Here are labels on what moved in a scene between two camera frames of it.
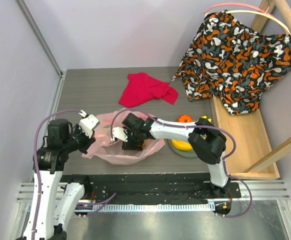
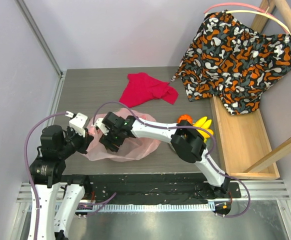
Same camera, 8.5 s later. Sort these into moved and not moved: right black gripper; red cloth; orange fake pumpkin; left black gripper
Moved: right black gripper
Not moved: red cloth; left black gripper; orange fake pumpkin
